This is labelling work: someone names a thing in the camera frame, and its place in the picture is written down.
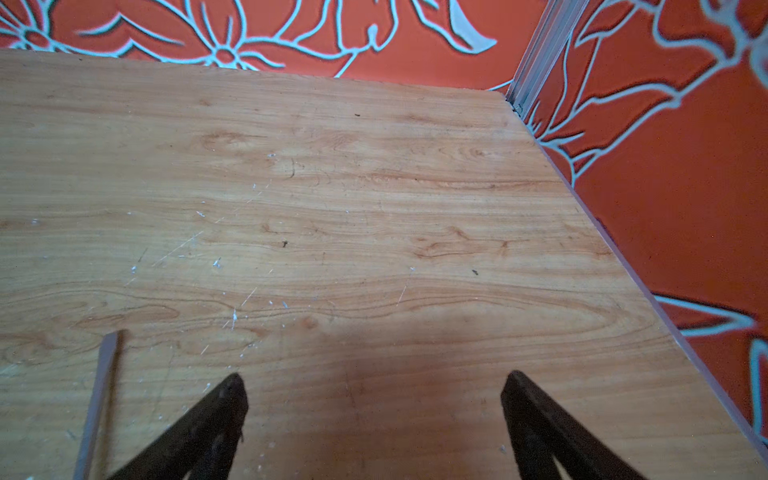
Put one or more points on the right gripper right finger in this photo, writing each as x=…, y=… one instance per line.
x=546, y=439

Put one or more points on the yellow black screwdriver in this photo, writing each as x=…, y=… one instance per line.
x=106, y=359

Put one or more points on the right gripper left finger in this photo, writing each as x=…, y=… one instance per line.
x=202, y=444

